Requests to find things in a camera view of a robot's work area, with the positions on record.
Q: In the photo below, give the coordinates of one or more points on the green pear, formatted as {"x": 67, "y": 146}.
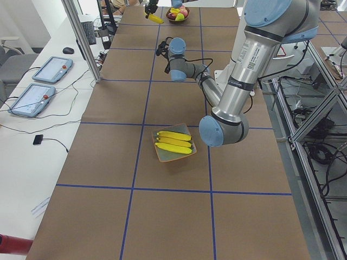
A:
{"x": 180, "y": 17}

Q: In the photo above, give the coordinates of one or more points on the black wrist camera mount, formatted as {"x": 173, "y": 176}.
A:
{"x": 163, "y": 49}

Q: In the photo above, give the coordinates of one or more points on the aluminium frame post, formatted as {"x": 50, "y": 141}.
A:
{"x": 81, "y": 38}

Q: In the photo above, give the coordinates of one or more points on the woven wicker basket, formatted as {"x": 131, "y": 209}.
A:
{"x": 177, "y": 21}

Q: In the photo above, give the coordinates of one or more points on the red bottle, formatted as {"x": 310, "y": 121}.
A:
{"x": 15, "y": 245}

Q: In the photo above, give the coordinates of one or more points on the pink apple rear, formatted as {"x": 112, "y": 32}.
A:
{"x": 184, "y": 11}

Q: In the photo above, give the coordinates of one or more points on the blue teach pendant near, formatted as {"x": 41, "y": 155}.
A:
{"x": 33, "y": 100}

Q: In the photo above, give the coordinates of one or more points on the red yellow mango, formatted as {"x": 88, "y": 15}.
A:
{"x": 171, "y": 16}

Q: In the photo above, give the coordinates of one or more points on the black keyboard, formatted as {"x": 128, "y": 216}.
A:
{"x": 88, "y": 29}

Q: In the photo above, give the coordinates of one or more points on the black computer mouse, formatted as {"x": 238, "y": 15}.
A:
{"x": 68, "y": 50}

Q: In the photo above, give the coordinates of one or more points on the small black puck device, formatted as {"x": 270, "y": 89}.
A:
{"x": 38, "y": 139}

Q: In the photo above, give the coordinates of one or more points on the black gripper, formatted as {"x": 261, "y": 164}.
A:
{"x": 150, "y": 7}
{"x": 167, "y": 65}

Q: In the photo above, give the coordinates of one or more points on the yellow banana short right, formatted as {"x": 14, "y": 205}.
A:
{"x": 174, "y": 11}

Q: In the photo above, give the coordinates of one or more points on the blue teach pendant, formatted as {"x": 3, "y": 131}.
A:
{"x": 33, "y": 100}
{"x": 53, "y": 70}

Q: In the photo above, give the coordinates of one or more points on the blue teach pendant far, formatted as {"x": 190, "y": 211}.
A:
{"x": 53, "y": 70}

